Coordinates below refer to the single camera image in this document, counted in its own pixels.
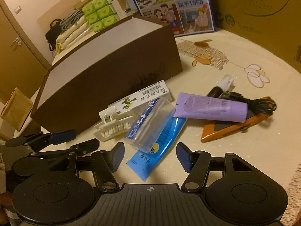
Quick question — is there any white medicine carton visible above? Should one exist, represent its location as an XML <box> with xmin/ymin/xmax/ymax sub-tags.
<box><xmin>108</xmin><ymin>80</ymin><xmax>173</xmax><ymax>116</ymax></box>

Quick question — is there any blue illustrated carton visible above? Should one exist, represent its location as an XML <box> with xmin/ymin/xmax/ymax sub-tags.
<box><xmin>123</xmin><ymin>0</ymin><xmax>218</xmax><ymax>37</ymax></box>

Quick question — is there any black cable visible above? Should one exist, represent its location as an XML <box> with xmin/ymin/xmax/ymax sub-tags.
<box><xmin>221</xmin><ymin>91</ymin><xmax>277</xmax><ymax>116</ymax></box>

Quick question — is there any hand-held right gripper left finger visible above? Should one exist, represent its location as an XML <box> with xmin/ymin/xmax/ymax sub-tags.
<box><xmin>48</xmin><ymin>142</ymin><xmax>125</xmax><ymax>192</ymax></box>

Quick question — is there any clear plastic box blue label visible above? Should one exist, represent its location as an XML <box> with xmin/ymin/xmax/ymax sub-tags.
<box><xmin>123</xmin><ymin>98</ymin><xmax>176</xmax><ymax>153</ymax></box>

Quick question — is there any brown paper bag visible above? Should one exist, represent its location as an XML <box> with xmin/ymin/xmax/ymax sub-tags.
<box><xmin>0</xmin><ymin>87</ymin><xmax>33</xmax><ymax>132</ymax></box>

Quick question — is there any grey striped cloth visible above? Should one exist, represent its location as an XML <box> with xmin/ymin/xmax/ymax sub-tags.
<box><xmin>60</xmin><ymin>9</ymin><xmax>84</xmax><ymax>30</ymax></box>

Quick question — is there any orange utility knife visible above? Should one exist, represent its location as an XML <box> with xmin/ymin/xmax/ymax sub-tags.
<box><xmin>201</xmin><ymin>96</ymin><xmax>273</xmax><ymax>143</ymax></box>

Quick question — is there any purple tube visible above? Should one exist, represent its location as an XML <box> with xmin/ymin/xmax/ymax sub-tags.
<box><xmin>173</xmin><ymin>92</ymin><xmax>248</xmax><ymax>123</ymax></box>

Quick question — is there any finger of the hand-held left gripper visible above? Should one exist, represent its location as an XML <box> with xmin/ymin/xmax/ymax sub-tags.
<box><xmin>5</xmin><ymin>129</ymin><xmax>77</xmax><ymax>150</ymax></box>
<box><xmin>29</xmin><ymin>138</ymin><xmax>100</xmax><ymax>160</ymax></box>

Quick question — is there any blue foil packet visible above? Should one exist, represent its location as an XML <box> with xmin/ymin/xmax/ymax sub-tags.
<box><xmin>126</xmin><ymin>117</ymin><xmax>187</xmax><ymax>182</ymax></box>

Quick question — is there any wooden door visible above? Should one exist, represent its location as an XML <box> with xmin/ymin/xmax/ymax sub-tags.
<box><xmin>0</xmin><ymin>0</ymin><xmax>51</xmax><ymax>142</ymax></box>

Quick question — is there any large yellow cardboard box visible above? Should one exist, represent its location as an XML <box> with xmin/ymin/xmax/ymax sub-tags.
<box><xmin>207</xmin><ymin>0</ymin><xmax>301</xmax><ymax>64</ymax></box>

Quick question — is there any black spray bottle white cap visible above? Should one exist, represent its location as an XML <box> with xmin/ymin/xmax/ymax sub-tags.
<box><xmin>206</xmin><ymin>74</ymin><xmax>235</xmax><ymax>98</ymax></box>

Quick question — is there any stack of green tissue packs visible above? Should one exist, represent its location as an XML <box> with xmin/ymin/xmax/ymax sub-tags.
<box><xmin>82</xmin><ymin>0</ymin><xmax>118</xmax><ymax>32</ymax></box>

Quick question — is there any brown cardboard storage box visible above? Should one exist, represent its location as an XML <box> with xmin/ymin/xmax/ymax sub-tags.
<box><xmin>30</xmin><ymin>14</ymin><xmax>183</xmax><ymax>134</ymax></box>

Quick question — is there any stack of cream packages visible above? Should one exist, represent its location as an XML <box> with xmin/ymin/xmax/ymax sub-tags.
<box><xmin>55</xmin><ymin>20</ymin><xmax>94</xmax><ymax>52</ymax></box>

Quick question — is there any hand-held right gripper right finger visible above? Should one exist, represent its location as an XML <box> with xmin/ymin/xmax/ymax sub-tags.
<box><xmin>176</xmin><ymin>142</ymin><xmax>253</xmax><ymax>192</ymax></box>

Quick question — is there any black bag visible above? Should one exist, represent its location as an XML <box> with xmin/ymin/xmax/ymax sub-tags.
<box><xmin>45</xmin><ymin>19</ymin><xmax>63</xmax><ymax>51</ymax></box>

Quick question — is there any cream floral tablecloth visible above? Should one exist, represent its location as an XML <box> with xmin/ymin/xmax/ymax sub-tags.
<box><xmin>40</xmin><ymin>28</ymin><xmax>301</xmax><ymax>226</ymax></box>

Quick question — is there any white box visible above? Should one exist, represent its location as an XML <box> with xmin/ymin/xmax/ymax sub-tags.
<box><xmin>110</xmin><ymin>0</ymin><xmax>132</xmax><ymax>20</ymax></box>

